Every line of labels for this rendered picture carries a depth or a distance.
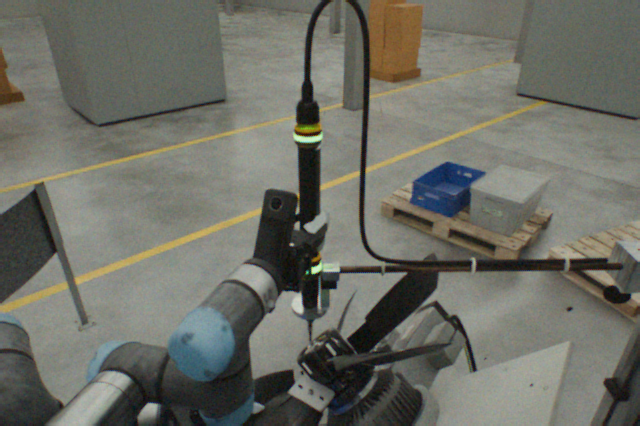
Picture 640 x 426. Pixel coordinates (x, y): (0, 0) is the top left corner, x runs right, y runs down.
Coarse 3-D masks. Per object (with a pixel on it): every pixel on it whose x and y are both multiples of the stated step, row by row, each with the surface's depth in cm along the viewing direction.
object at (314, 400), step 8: (304, 376) 106; (296, 384) 104; (304, 384) 104; (312, 384) 104; (320, 384) 103; (288, 392) 102; (296, 392) 102; (304, 392) 102; (320, 392) 102; (328, 392) 102; (304, 400) 100; (312, 400) 100; (320, 400) 100; (328, 400) 100; (320, 408) 98
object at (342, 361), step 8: (440, 344) 81; (448, 344) 82; (368, 352) 84; (376, 352) 82; (384, 352) 81; (392, 352) 77; (400, 352) 77; (408, 352) 82; (416, 352) 85; (424, 352) 86; (336, 360) 83; (344, 360) 80; (352, 360) 78; (360, 360) 76; (368, 360) 75; (376, 360) 94; (384, 360) 93; (392, 360) 93; (400, 360) 92; (336, 368) 76; (344, 368) 75
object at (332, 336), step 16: (320, 336) 113; (336, 336) 106; (304, 352) 110; (320, 352) 103; (336, 352) 104; (352, 352) 107; (304, 368) 105; (320, 368) 103; (336, 384) 104; (352, 384) 102; (336, 400) 102
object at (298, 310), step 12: (324, 264) 85; (336, 264) 85; (324, 276) 84; (336, 276) 84; (324, 288) 85; (336, 288) 85; (300, 300) 90; (324, 300) 87; (300, 312) 87; (312, 312) 87; (324, 312) 87
